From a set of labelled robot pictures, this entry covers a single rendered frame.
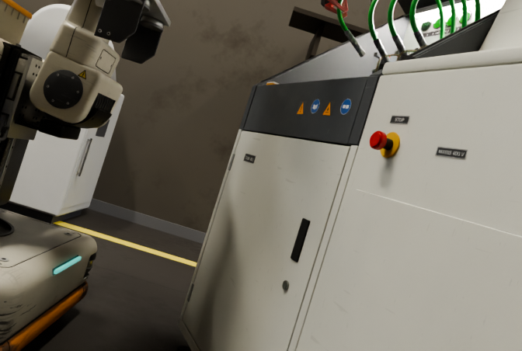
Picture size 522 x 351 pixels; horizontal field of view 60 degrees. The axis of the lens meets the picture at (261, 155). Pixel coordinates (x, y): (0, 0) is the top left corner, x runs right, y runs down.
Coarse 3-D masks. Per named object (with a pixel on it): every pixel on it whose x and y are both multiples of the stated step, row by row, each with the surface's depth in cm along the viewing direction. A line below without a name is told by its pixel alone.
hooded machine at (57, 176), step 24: (48, 24) 267; (24, 48) 267; (48, 48) 267; (120, 96) 309; (48, 144) 263; (72, 144) 263; (96, 144) 290; (24, 168) 262; (48, 168) 263; (72, 168) 264; (96, 168) 304; (24, 192) 262; (48, 192) 262; (72, 192) 274; (48, 216) 266; (72, 216) 298
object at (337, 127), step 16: (336, 80) 112; (352, 80) 106; (256, 96) 155; (272, 96) 143; (288, 96) 133; (304, 96) 124; (320, 96) 117; (336, 96) 110; (352, 96) 104; (256, 112) 151; (272, 112) 140; (288, 112) 130; (304, 112) 122; (320, 112) 115; (336, 112) 108; (352, 112) 102; (256, 128) 147; (272, 128) 137; (288, 128) 127; (304, 128) 119; (320, 128) 112; (336, 128) 106; (352, 128) 101
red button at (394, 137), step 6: (378, 132) 86; (372, 138) 87; (378, 138) 85; (384, 138) 85; (390, 138) 88; (396, 138) 87; (372, 144) 86; (378, 144) 85; (384, 144) 85; (390, 144) 87; (396, 144) 86; (384, 150) 89; (390, 150) 87; (396, 150) 86; (384, 156) 88; (390, 156) 87
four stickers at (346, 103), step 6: (300, 102) 126; (306, 102) 122; (312, 102) 120; (318, 102) 117; (330, 102) 112; (348, 102) 105; (300, 108) 125; (312, 108) 119; (324, 108) 113; (330, 108) 111; (342, 108) 106; (348, 108) 104; (300, 114) 124; (324, 114) 113; (330, 114) 110; (342, 114) 106
